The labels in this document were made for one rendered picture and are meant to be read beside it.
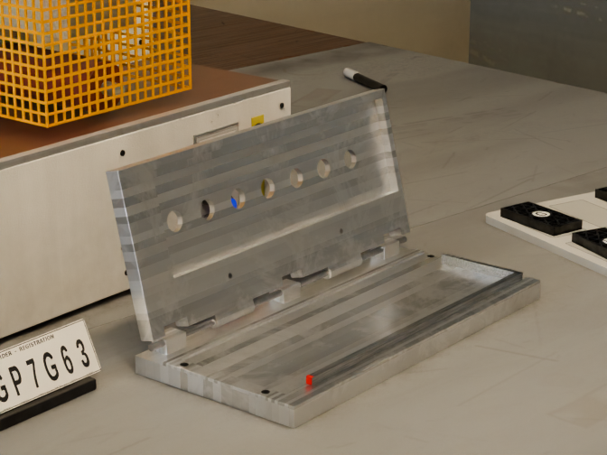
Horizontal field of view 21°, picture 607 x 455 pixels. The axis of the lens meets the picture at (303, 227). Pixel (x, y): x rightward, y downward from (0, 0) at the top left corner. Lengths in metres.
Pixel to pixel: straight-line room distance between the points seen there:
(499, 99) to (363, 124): 0.88
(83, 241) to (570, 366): 0.54
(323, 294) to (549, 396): 0.31
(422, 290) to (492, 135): 0.75
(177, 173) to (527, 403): 0.42
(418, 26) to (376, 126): 2.51
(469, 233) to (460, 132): 0.49
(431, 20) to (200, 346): 2.87
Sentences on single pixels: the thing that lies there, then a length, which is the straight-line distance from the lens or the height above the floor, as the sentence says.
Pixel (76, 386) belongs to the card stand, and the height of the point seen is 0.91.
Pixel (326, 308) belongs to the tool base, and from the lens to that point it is 1.79.
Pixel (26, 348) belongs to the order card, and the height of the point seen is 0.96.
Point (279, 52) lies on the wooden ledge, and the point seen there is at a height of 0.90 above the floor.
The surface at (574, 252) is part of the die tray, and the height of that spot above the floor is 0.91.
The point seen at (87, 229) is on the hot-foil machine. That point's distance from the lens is 1.82.
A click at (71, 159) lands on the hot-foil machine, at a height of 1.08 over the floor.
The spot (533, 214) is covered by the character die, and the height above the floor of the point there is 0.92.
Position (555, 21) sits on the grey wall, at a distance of 4.40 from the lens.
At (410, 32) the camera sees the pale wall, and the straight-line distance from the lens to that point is 4.42.
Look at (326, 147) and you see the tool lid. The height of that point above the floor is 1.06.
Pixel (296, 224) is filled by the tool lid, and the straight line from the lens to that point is 1.83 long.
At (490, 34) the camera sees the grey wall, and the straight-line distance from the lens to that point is 4.55.
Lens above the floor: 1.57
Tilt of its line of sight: 18 degrees down
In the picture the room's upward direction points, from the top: straight up
